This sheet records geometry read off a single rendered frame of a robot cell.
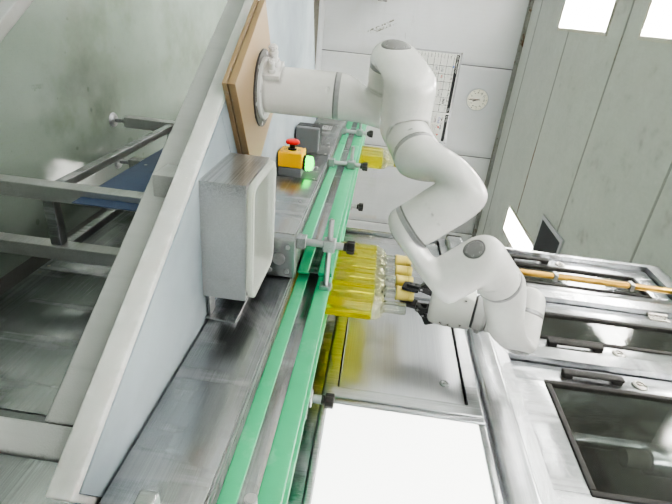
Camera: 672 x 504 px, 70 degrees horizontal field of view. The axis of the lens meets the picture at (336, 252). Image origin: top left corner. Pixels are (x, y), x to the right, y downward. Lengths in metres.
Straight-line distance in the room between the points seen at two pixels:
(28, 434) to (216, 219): 0.39
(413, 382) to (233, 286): 0.48
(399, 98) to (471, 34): 6.10
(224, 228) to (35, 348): 0.63
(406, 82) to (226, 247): 0.42
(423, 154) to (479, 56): 6.20
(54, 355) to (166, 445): 0.59
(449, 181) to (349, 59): 6.17
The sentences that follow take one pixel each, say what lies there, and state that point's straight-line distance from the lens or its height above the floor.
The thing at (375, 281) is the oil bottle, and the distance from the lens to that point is 1.14.
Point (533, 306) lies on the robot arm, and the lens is 1.07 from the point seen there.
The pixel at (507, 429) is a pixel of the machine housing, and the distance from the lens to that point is 1.10.
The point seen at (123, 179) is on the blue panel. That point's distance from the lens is 1.43.
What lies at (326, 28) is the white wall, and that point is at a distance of 6.94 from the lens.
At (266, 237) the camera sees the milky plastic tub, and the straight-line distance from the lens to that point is 0.99.
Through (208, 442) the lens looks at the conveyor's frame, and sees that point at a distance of 0.72.
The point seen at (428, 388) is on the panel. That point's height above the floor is 1.21.
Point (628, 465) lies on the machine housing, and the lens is 1.22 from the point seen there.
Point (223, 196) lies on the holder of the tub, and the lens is 0.80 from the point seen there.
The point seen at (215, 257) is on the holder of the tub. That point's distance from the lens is 0.86.
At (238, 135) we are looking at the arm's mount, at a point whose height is 0.76.
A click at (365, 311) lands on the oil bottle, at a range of 1.10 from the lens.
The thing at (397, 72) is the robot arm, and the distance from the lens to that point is 0.90.
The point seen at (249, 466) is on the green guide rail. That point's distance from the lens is 0.72.
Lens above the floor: 1.02
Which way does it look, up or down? 3 degrees down
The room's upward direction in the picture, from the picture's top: 97 degrees clockwise
